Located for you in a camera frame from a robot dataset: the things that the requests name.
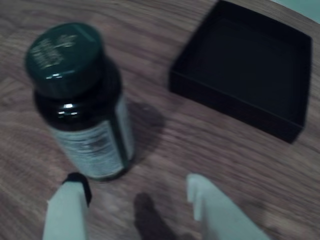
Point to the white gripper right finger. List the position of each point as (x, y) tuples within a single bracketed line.
[(220, 215)]

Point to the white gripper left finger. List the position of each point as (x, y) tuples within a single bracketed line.
[(66, 215)]

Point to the green-capped pill bottle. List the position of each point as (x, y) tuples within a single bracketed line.
[(75, 100)]

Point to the shallow black box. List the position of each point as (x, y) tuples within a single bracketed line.
[(245, 70)]

